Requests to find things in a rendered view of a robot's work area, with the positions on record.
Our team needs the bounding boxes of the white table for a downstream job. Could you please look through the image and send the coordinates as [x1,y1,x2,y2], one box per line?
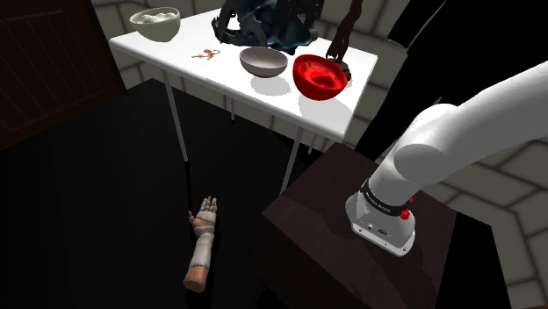
[108,8,379,196]

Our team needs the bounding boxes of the dark blue jagged figure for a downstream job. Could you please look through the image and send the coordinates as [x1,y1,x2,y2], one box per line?
[211,0,325,56]

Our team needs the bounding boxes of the red bowl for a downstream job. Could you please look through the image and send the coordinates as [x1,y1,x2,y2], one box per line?
[292,54,349,102]

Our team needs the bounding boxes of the grey bowl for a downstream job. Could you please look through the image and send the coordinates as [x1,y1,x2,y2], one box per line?
[239,46,289,79]

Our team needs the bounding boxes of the dark robot stand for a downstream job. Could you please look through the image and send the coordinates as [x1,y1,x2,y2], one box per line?
[261,142,458,309]

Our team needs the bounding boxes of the keys with orange tags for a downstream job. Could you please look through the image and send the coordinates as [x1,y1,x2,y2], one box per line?
[191,48,221,61]

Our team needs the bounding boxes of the dark wooden door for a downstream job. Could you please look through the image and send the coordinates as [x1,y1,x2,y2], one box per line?
[0,0,127,152]

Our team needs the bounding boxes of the cream bowl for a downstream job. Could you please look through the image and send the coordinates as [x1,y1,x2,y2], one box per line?
[129,6,182,43]

